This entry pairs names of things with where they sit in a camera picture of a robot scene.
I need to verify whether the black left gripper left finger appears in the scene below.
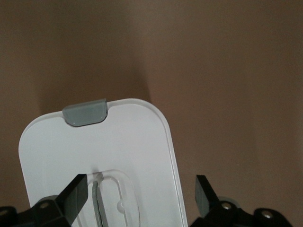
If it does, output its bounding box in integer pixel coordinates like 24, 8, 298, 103
0, 174, 89, 227

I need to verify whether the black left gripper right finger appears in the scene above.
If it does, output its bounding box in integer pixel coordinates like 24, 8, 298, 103
189, 175, 294, 227

